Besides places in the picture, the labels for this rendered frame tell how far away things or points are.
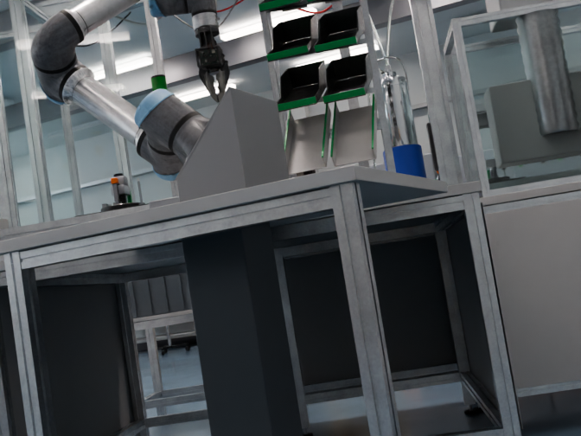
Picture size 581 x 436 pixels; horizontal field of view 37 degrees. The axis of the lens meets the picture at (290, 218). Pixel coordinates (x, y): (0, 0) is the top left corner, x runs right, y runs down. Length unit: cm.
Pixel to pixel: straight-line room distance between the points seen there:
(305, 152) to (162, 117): 70
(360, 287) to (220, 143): 53
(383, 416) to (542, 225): 168
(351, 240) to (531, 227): 162
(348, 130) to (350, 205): 112
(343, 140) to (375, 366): 120
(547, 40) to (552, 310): 100
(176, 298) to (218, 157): 274
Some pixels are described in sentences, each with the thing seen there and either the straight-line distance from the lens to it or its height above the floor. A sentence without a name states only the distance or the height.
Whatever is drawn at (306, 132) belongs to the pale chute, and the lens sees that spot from 278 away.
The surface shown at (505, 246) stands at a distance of 320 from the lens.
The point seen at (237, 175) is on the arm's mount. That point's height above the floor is 92.
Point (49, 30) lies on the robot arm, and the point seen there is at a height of 141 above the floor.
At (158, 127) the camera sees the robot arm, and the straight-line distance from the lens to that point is 213.
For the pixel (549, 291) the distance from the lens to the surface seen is 323.
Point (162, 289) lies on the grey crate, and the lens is 469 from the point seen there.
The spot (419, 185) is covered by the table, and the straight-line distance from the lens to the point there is 205.
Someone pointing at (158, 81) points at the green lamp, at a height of 139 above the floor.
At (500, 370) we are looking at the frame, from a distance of 249.
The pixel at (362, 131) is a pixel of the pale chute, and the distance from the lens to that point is 274.
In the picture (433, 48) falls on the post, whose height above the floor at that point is 157.
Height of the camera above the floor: 65
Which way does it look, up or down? 4 degrees up
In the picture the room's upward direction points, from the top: 9 degrees counter-clockwise
